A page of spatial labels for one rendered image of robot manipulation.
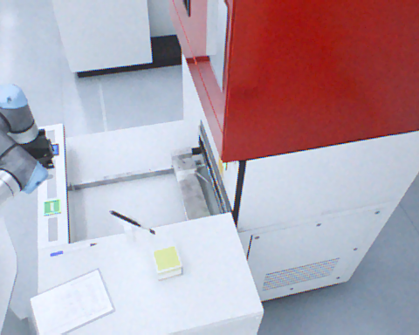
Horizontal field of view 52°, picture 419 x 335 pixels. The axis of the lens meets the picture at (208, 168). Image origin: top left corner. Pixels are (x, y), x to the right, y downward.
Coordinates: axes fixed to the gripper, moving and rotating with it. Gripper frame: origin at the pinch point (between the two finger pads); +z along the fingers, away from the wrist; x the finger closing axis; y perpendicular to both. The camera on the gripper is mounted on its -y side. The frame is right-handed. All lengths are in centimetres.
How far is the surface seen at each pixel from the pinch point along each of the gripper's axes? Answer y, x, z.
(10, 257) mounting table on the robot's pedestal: -16.7, -7.2, 28.7
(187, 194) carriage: 47, 1, 23
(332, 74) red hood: 80, -15, -39
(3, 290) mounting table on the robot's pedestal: -18.1, -18.7, 28.7
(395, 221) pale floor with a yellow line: 178, 16, 110
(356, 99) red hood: 90, -15, -29
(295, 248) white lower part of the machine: 89, -16, 51
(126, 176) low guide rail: 26.0, 17.0, 25.8
